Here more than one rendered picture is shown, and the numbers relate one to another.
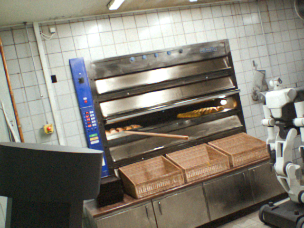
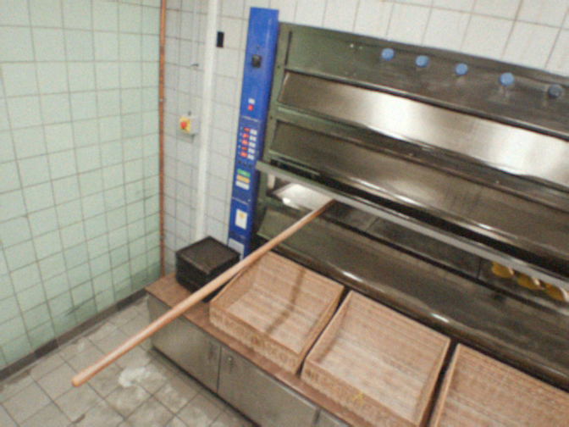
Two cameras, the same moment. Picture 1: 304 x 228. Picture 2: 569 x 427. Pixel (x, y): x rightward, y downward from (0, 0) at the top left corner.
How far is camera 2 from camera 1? 287 cm
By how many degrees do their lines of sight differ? 52
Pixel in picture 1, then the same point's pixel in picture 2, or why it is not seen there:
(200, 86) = (545, 220)
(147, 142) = (334, 246)
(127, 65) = (368, 65)
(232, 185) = not seen: outside the picture
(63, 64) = (241, 14)
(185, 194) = (277, 390)
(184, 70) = (523, 151)
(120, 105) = (312, 149)
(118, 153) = (274, 226)
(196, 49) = not seen: outside the picture
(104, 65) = (317, 45)
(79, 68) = (261, 34)
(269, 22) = not seen: outside the picture
